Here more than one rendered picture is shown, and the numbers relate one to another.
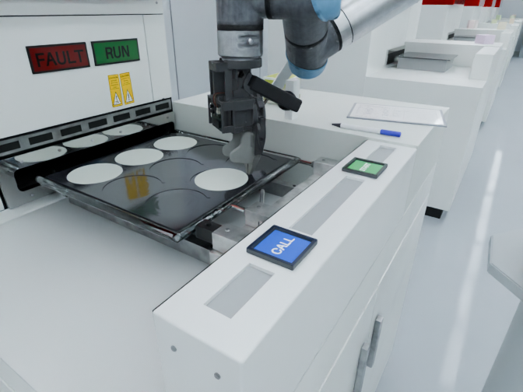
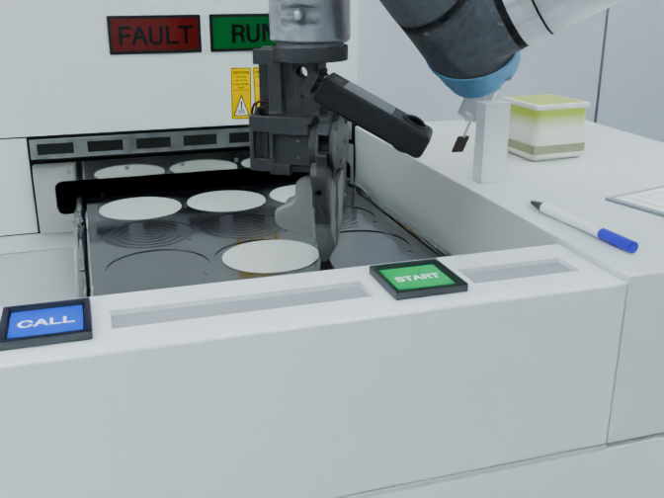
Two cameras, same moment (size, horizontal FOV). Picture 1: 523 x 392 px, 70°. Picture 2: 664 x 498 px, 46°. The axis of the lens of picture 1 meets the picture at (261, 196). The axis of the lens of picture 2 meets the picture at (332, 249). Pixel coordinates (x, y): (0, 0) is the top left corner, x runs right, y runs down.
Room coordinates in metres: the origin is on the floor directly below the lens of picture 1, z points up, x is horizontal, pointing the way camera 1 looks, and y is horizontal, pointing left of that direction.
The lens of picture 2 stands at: (0.09, -0.46, 1.18)
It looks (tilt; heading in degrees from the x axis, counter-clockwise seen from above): 20 degrees down; 40
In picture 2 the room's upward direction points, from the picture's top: straight up
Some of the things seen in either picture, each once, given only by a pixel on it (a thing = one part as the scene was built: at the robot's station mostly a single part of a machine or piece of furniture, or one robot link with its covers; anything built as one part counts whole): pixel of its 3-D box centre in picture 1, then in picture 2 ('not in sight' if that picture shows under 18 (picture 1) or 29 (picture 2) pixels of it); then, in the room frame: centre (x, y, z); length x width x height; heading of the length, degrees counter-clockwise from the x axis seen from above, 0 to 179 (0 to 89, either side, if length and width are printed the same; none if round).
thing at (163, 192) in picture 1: (176, 168); (243, 226); (0.69, 0.17, 0.90); 0.34 x 0.34 x 0.01; 57
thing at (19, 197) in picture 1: (103, 151); (203, 185); (0.79, 0.36, 0.89); 0.44 x 0.02 x 0.10; 147
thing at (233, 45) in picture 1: (240, 45); (308, 23); (0.65, 0.04, 1.13); 0.08 x 0.08 x 0.05
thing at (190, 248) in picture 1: (155, 229); not in sight; (0.56, 0.19, 0.84); 0.50 x 0.02 x 0.03; 57
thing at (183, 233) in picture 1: (249, 190); not in sight; (0.59, 0.02, 0.90); 0.38 x 0.01 x 0.01; 147
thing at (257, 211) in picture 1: (272, 218); not in sight; (0.50, -0.02, 0.89); 0.08 x 0.03 x 0.03; 57
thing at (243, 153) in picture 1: (243, 155); (303, 219); (0.64, 0.03, 0.95); 0.06 x 0.03 x 0.09; 116
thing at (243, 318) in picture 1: (328, 243); (253, 391); (0.44, -0.10, 0.89); 0.55 x 0.09 x 0.14; 147
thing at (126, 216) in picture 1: (98, 204); (80, 243); (0.54, 0.27, 0.90); 0.37 x 0.01 x 0.01; 57
